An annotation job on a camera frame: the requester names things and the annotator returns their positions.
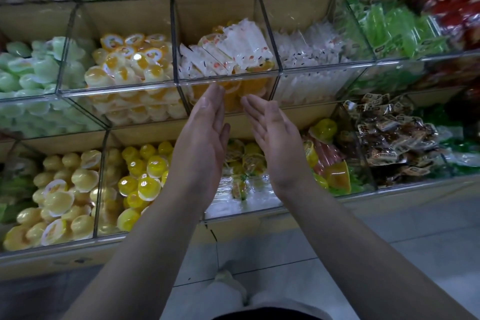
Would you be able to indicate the person's left hand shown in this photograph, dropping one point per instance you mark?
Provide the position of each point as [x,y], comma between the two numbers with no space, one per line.
[201,151]

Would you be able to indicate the person's right hand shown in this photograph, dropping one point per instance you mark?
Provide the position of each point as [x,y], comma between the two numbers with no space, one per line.
[281,147]

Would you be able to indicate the pile of pink jelly sticks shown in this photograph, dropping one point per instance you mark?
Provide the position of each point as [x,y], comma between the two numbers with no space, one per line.
[328,157]

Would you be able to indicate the pile of yellow jelly cups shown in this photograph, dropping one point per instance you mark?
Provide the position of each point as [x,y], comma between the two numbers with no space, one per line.
[139,177]

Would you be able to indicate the pile of white jelly sticks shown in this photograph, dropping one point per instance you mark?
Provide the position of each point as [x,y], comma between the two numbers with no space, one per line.
[311,50]

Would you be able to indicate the pile of brown snack packets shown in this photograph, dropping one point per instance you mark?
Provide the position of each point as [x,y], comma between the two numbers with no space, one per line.
[394,136]

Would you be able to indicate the pile of orange-lid jelly cups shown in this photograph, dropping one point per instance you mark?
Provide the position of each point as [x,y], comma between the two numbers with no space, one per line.
[131,61]

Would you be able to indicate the pile of pale yellow jelly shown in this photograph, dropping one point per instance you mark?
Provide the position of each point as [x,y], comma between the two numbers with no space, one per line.
[60,200]

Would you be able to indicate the long green vegetable packets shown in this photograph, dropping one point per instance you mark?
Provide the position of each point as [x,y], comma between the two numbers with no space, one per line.
[390,27]

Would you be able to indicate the pile of green bamboo packets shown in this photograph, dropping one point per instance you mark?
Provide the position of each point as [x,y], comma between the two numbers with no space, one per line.
[457,155]

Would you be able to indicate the green juice pouches pile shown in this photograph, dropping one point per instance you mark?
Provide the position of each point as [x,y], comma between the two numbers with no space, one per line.
[15,188]

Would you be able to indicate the pile of green jelly cups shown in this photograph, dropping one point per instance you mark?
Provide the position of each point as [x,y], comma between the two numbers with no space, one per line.
[30,68]

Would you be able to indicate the red packets pile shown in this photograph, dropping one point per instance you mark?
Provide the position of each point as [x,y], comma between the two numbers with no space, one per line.
[454,8]

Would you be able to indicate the person's left forearm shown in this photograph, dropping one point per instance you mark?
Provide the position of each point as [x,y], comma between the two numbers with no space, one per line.
[142,263]

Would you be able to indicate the person's right forearm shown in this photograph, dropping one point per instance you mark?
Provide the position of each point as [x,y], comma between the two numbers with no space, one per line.
[367,256]

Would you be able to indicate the light shoe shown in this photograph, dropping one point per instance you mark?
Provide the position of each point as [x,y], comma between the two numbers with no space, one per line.
[229,280]

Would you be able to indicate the light grey shorts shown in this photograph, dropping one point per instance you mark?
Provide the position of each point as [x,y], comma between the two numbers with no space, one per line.
[195,301]

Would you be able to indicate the black shirt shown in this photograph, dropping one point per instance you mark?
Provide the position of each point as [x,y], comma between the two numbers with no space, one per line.
[266,314]

